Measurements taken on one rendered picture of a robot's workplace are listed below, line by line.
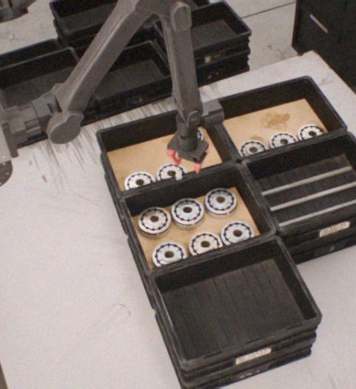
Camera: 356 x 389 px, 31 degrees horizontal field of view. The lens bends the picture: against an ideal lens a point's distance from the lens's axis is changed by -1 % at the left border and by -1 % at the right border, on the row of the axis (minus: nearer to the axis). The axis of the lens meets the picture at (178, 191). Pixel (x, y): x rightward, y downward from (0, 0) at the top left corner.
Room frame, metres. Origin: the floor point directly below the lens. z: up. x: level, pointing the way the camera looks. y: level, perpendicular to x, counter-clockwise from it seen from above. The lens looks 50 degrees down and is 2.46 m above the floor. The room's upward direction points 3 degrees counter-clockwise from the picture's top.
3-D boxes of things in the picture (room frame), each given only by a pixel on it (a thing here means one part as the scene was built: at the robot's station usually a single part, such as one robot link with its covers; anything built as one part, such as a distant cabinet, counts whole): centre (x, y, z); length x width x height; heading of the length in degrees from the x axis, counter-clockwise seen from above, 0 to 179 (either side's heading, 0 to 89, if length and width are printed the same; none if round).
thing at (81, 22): (2.78, 0.37, 0.37); 0.40 x 0.30 x 0.45; 112
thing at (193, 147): (1.25, -0.03, 1.18); 0.10 x 0.07 x 0.07; 60
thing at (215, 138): (1.47, 0.04, 0.87); 0.40 x 0.30 x 0.11; 106
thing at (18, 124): (1.06, 0.35, 1.45); 0.09 x 0.08 x 0.12; 22
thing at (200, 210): (1.25, -0.02, 0.86); 0.10 x 0.10 x 0.01
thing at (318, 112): (1.58, -0.35, 0.87); 0.40 x 0.30 x 0.11; 106
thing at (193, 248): (1.11, -0.07, 0.86); 0.10 x 0.10 x 0.01
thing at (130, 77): (2.41, 0.22, 0.31); 0.40 x 0.30 x 0.34; 112
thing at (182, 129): (1.25, -0.04, 1.24); 0.07 x 0.06 x 0.07; 112
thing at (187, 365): (0.89, -0.13, 0.92); 0.40 x 0.30 x 0.02; 106
